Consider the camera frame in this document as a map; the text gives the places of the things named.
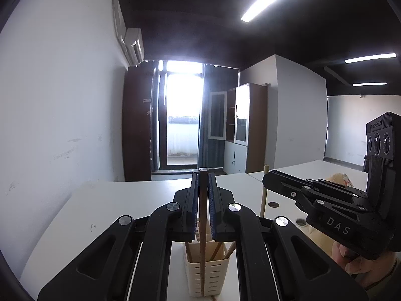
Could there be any beige plastic utensil holder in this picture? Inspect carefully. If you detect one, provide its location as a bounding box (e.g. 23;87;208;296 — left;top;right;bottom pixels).
183;241;236;298

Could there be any person's right hand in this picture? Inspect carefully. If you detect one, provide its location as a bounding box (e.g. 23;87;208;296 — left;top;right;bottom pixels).
331;242;399;289

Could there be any bright balcony glass door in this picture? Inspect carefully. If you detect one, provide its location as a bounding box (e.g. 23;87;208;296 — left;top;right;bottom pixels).
158;60;203;170

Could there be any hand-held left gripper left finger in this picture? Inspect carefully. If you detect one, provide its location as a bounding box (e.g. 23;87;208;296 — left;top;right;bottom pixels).
38;172;200;301

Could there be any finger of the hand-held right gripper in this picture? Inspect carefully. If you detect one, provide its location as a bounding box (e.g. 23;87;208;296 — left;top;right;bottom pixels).
305;178;369;199
262;169;368;219

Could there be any dark brown tall cabinet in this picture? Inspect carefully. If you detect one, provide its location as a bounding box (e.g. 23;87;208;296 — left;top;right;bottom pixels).
122;65;158;182

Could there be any light wooden chopstick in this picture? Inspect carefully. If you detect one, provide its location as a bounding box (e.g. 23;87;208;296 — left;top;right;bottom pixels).
260;164;269;219

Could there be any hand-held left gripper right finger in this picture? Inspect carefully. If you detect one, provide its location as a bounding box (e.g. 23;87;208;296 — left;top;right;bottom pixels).
208;172;370;301

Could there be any white wall conduit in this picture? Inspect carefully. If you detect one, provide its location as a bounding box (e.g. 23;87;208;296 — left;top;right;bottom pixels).
107;0;126;48

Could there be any brown cabinet with white doors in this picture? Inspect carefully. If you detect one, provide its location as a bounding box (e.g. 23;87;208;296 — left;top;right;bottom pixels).
208;83;269;175

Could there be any white air conditioner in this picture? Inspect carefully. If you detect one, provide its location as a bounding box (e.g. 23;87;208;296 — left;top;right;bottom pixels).
123;27;145;64

